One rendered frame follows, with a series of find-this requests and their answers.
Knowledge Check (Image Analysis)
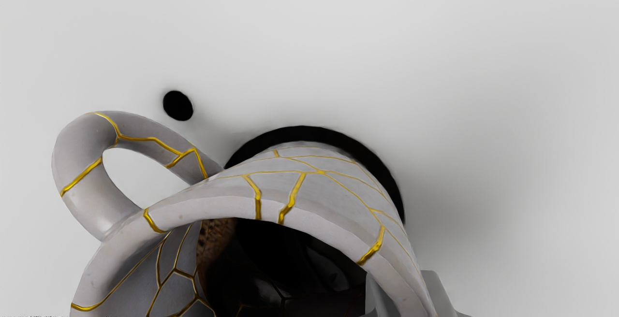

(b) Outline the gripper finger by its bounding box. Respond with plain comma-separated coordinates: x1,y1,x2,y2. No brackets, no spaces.
421,270,472,317

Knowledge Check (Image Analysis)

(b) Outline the white mug with gold cracks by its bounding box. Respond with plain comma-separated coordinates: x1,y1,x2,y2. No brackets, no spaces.
52,111,439,317

